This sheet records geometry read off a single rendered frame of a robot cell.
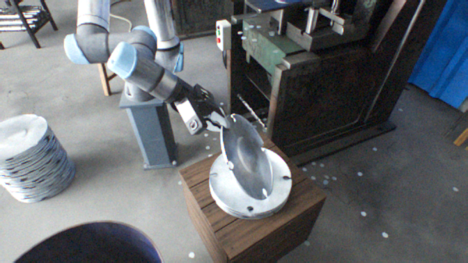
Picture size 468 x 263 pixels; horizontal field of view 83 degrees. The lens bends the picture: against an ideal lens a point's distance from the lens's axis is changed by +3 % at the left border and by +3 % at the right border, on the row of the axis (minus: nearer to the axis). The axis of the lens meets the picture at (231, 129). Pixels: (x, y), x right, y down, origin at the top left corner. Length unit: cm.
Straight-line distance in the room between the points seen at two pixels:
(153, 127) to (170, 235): 50
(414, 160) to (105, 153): 176
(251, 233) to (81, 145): 124
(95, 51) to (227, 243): 65
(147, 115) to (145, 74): 61
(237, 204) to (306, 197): 25
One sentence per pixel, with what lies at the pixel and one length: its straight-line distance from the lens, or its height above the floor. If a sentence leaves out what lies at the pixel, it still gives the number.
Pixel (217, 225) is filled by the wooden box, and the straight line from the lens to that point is 89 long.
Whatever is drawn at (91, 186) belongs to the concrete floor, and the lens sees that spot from 156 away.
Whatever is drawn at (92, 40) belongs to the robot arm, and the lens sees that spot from 77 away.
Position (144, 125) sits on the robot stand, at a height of 32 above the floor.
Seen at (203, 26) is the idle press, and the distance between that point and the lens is 285.
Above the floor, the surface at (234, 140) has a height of 57.
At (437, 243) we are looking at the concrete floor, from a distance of 153.
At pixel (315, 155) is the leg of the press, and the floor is 3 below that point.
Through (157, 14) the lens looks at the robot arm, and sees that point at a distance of 104.
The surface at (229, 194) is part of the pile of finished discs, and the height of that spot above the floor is 39.
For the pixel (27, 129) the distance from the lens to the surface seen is 153.
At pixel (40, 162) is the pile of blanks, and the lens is 147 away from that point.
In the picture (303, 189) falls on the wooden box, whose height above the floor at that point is 35.
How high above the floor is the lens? 115
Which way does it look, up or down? 44 degrees down
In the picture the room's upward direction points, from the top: straight up
